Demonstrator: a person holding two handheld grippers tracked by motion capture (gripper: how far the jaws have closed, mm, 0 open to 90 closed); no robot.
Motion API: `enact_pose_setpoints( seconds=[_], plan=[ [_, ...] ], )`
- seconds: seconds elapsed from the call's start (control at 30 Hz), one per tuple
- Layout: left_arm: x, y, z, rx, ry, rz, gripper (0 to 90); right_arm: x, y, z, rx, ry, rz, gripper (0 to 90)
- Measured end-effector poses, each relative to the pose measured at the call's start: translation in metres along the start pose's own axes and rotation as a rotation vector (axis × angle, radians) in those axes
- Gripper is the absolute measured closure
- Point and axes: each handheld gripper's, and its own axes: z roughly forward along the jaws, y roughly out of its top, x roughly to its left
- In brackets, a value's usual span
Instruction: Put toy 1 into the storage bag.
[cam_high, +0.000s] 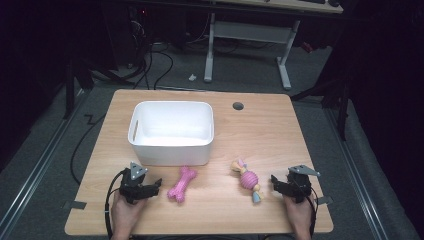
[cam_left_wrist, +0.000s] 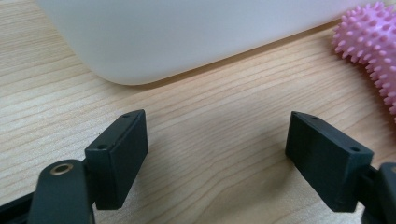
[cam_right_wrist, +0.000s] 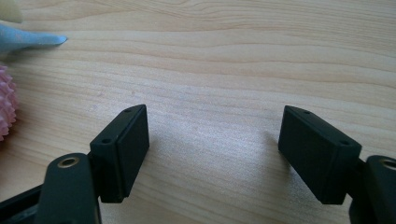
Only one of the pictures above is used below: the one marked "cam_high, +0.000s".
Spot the metal floor rail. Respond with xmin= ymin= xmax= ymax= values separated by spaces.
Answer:
xmin=0 ymin=89 xmax=88 ymax=236
xmin=324 ymin=106 xmax=390 ymax=240

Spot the black metal stand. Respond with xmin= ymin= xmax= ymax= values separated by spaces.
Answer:
xmin=289 ymin=74 xmax=353 ymax=142
xmin=62 ymin=46 xmax=96 ymax=120

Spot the pink ball rope toy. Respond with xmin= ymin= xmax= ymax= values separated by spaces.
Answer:
xmin=230 ymin=158 xmax=265 ymax=204

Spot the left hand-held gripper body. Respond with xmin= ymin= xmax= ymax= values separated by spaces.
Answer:
xmin=118 ymin=161 xmax=160 ymax=205

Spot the white-legged desk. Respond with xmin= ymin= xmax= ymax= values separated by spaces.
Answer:
xmin=203 ymin=0 xmax=345 ymax=91

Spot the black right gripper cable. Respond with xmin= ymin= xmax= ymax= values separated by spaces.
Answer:
xmin=307 ymin=185 xmax=320 ymax=238

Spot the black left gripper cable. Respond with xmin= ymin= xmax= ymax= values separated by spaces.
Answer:
xmin=104 ymin=167 xmax=130 ymax=240

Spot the pink bone toy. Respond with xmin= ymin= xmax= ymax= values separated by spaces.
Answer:
xmin=166 ymin=165 xmax=198 ymax=204

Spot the white plastic bin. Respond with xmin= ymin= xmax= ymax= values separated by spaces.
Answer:
xmin=127 ymin=100 xmax=215 ymax=167

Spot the black floor cable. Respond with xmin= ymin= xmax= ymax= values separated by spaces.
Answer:
xmin=69 ymin=113 xmax=108 ymax=186

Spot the person's right hand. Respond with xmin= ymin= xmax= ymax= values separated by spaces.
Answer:
xmin=283 ymin=194 xmax=316 ymax=238

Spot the bundle of black cables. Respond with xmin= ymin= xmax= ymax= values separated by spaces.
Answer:
xmin=131 ymin=19 xmax=175 ymax=91

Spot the person's left hand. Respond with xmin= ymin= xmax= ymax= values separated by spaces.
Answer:
xmin=110 ymin=192 xmax=148 ymax=238

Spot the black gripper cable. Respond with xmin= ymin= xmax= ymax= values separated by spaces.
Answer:
xmin=307 ymin=185 xmax=320 ymax=238
xmin=104 ymin=167 xmax=130 ymax=240

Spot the dark computer tower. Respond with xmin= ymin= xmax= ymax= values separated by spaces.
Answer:
xmin=125 ymin=4 xmax=153 ymax=69

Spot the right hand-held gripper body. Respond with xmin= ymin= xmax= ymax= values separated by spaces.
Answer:
xmin=281 ymin=164 xmax=322 ymax=204

